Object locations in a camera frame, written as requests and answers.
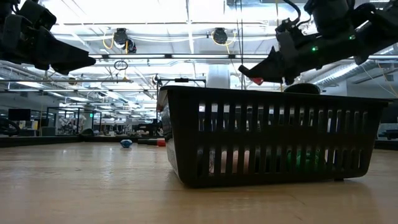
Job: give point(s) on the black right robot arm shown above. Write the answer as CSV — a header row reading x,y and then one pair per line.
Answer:
x,y
373,34

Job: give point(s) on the black slotted plastic basket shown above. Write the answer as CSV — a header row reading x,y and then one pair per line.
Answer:
x,y
186,130

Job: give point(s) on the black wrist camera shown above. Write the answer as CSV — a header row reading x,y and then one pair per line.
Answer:
x,y
37,15
287,43

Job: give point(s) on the blue-violet nail polish bottle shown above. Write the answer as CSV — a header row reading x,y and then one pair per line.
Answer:
x,y
126,143

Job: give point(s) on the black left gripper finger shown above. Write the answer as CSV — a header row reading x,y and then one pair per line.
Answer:
x,y
65,54
70,71

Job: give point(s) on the black monitor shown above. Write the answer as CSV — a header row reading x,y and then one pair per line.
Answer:
x,y
19,114

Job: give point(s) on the black overhead crossbar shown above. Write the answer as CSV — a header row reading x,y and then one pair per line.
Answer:
x,y
231,56

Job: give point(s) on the red nail polish bottle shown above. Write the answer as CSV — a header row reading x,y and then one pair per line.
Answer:
x,y
161,143

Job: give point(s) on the pale pink nail polish bottle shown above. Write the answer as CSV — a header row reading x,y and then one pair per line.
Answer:
x,y
234,161

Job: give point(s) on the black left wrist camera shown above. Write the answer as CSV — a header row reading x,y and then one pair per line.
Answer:
x,y
37,15

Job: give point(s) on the silver ceiling duct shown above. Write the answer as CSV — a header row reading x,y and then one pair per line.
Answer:
x,y
342,74

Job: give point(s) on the black gantry frame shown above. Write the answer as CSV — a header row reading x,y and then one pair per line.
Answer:
x,y
182,80

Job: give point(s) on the green nail polish bottle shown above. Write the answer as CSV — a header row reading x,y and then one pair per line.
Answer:
x,y
308,161

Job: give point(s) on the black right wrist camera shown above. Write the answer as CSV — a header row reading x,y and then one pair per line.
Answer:
x,y
287,43

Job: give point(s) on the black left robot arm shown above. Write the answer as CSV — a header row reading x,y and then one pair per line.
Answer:
x,y
4,7

